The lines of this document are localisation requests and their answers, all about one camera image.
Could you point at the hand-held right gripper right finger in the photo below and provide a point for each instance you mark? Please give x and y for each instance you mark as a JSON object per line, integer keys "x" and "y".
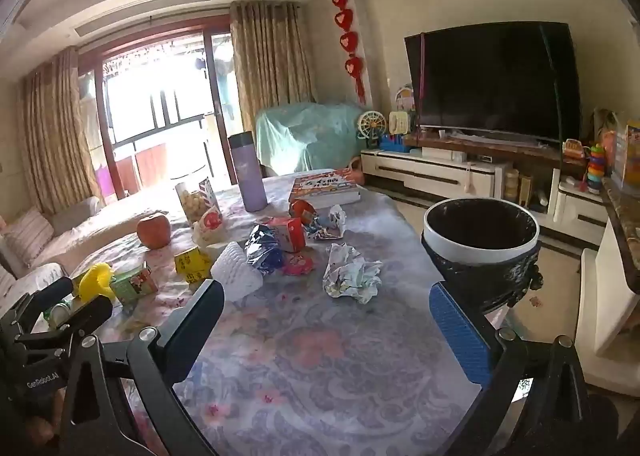
{"x": 460, "y": 336}

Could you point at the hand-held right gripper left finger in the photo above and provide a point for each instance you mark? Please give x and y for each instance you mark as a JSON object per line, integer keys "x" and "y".
{"x": 197, "y": 331}

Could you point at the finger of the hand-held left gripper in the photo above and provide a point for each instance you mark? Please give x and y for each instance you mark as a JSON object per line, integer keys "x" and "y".
{"x": 50, "y": 293}
{"x": 92, "y": 311}

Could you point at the yellow plastic toy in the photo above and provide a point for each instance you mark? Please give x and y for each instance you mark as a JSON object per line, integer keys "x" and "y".
{"x": 95, "y": 281}

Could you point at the green carton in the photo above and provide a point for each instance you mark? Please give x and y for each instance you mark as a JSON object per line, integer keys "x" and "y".
{"x": 134, "y": 284}

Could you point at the white foam block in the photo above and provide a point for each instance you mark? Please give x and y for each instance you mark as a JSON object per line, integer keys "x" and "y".
{"x": 235, "y": 268}

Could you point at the white rimmed black bin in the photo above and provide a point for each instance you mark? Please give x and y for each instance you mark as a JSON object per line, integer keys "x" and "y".
{"x": 480, "y": 231}

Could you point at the white paper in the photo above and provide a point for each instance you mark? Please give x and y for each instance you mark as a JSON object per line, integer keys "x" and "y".
{"x": 352, "y": 276}

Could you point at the person's left hand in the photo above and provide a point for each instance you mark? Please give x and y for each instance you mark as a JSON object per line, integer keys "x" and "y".
{"x": 42, "y": 428}

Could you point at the small green white bottle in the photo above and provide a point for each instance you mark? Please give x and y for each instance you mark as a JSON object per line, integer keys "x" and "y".
{"x": 60, "y": 314}

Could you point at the striped cushion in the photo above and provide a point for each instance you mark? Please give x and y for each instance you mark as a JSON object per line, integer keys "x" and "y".
{"x": 27, "y": 241}

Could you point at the small yellow box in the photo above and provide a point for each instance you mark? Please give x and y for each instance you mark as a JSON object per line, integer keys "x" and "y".
{"x": 192, "y": 265}

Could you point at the pink floor sticker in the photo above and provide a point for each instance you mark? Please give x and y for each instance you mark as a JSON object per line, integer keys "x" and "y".
{"x": 535, "y": 301}

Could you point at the beige sofa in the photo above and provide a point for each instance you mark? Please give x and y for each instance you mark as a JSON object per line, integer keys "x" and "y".
{"x": 95, "y": 223}

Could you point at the red apple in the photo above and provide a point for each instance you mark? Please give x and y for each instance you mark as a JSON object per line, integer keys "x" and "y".
{"x": 154, "y": 231}

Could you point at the blue white crumpled wrapper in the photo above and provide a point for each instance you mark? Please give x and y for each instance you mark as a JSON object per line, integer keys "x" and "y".
{"x": 264, "y": 251}

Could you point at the white red snack packet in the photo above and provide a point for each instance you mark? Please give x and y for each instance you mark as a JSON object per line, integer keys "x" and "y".
{"x": 209, "y": 226}

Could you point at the pink wrapper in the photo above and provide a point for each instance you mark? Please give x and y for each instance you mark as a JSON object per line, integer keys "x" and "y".
{"x": 298, "y": 266}

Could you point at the clear plastic snack cup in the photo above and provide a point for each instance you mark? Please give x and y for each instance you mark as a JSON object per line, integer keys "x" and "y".
{"x": 192, "y": 201}

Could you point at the red carton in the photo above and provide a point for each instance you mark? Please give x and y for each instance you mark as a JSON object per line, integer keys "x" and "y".
{"x": 287, "y": 235}

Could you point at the marble top white counter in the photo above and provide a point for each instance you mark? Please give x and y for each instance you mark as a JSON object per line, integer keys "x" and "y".
{"x": 610, "y": 316}

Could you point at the beige patterned curtain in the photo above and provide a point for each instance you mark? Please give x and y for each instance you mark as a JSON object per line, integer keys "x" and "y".
{"x": 55, "y": 135}
{"x": 270, "y": 75}

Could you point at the pink hanging toy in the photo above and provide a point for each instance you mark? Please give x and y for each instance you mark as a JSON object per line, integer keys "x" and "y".
{"x": 469, "y": 178}

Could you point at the purple thermos bottle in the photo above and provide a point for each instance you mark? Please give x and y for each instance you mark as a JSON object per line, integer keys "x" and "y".
{"x": 250, "y": 180}

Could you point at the stacked round containers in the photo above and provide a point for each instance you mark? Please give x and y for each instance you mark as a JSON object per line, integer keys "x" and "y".
{"x": 511, "y": 184}

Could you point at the wooden tower toy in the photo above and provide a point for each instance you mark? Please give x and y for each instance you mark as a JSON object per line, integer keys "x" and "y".
{"x": 525, "y": 188}

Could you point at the white television cabinet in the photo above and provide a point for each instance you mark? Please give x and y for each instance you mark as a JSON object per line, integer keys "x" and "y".
{"x": 425, "y": 175}

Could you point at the white printed crumpled wrapper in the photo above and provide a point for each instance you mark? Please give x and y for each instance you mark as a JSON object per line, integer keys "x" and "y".
{"x": 336, "y": 218}

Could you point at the thick colourful book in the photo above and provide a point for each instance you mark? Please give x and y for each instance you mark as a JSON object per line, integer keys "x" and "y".
{"x": 325, "y": 186}

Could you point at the blue toy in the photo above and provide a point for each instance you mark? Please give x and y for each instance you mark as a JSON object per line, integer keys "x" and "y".
{"x": 397, "y": 142}

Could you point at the orange toy cash register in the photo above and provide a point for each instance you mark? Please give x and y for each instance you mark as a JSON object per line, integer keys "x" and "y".
{"x": 575, "y": 149}

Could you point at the yellow green toy phone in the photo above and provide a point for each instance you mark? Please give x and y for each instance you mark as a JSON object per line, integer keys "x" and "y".
{"x": 400, "y": 123}

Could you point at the teal cloth covered furniture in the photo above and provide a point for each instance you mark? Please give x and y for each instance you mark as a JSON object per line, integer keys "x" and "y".
{"x": 310, "y": 135}

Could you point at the ferris wheel toy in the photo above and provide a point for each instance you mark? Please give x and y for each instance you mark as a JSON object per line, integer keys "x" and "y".
{"x": 371, "y": 125}

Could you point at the cartoon car cutout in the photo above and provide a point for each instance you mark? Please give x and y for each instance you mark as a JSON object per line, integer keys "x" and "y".
{"x": 405, "y": 96}

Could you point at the yellow toy box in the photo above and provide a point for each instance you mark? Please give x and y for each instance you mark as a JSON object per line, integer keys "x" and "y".
{"x": 630, "y": 155}

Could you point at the black flat television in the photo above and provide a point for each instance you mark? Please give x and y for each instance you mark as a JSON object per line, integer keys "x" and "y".
{"x": 495, "y": 80}

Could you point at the floral bag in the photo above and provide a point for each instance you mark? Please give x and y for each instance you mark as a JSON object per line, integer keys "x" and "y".
{"x": 604, "y": 120}

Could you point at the wooden frame glass door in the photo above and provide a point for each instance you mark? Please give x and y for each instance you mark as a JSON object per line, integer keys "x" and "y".
{"x": 150, "y": 100}

